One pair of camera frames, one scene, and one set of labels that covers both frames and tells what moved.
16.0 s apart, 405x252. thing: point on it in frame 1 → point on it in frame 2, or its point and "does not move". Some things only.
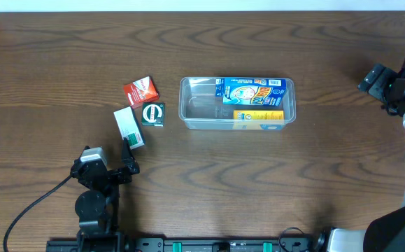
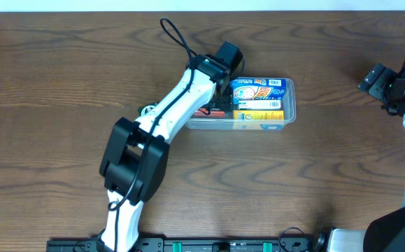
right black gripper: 375,82 does not move
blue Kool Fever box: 255,92 does not move
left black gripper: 121,177 → 229,111
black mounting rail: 254,244 does not move
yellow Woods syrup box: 254,120 does not move
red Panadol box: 141,91 → 213,113
